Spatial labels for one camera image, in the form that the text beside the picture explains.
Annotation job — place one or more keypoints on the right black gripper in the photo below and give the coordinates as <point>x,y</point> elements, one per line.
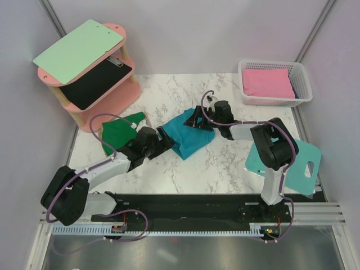
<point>192,121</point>

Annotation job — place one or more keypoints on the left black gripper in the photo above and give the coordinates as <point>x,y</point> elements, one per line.
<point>165,143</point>

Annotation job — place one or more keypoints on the teal t shirt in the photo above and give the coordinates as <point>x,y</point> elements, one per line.
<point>187,140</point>

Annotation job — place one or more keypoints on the green t shirt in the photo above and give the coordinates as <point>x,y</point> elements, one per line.
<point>118,132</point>

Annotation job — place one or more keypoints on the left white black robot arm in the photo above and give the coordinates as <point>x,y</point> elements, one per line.
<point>68,198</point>

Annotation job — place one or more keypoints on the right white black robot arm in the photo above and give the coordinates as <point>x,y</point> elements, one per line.
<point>274,144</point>

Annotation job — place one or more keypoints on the pink three-tier wooden shelf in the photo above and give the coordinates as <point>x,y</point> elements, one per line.
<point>117,99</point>

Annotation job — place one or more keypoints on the pink folded t shirt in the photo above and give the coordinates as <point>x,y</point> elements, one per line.
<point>273,83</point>

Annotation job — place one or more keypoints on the black clipboard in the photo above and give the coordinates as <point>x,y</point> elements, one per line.
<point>95,83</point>

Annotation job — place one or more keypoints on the blue folded cloth in basket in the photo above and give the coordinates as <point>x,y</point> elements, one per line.
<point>294,91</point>

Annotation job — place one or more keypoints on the white plastic basket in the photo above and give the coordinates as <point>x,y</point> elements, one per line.
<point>297,74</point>

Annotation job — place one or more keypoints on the turquoise plastic board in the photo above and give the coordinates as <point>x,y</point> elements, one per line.
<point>301,176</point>

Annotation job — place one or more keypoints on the light green clipboard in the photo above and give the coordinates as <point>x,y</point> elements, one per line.
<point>78,51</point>

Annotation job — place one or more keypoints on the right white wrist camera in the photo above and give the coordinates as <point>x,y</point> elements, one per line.
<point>212,100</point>

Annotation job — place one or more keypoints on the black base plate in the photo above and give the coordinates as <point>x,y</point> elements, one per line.
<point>201,211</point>

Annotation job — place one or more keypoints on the white slotted cable duct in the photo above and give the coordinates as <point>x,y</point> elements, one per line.
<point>113,230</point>

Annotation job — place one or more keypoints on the aluminium rail frame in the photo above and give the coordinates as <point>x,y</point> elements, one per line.
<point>310,240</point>

